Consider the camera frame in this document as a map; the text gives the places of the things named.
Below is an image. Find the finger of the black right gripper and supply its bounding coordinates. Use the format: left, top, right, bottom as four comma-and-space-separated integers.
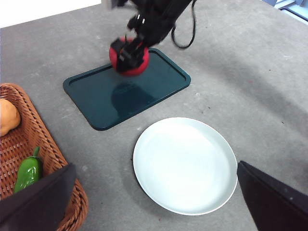
110, 38, 128, 53
116, 39, 146, 73

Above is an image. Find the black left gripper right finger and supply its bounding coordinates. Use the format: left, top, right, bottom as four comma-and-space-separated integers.
237, 160, 308, 231

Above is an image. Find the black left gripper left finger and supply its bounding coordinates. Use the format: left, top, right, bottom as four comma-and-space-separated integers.
0, 163, 77, 231

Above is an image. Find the red toy tomato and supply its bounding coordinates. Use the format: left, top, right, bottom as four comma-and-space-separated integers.
108, 36, 150, 77

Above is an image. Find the green toy pepper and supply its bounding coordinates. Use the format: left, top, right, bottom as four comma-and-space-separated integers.
13, 146, 44, 194

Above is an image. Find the dark rectangular tray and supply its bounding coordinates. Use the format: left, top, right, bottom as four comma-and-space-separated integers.
63, 47, 192, 131

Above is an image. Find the brown woven wicker basket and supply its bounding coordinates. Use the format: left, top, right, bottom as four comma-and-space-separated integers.
0, 83, 89, 231

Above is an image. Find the yellow-orange toy potato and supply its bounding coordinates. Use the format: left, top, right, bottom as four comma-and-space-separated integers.
0, 99, 22, 137

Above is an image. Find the pale grey round plate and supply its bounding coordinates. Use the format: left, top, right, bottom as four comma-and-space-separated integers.
132, 117, 239, 216

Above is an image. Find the pale blue background object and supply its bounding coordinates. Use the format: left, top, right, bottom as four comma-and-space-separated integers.
274, 0, 308, 23

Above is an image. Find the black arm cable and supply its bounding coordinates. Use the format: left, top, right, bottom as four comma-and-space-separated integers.
171, 0, 196, 49

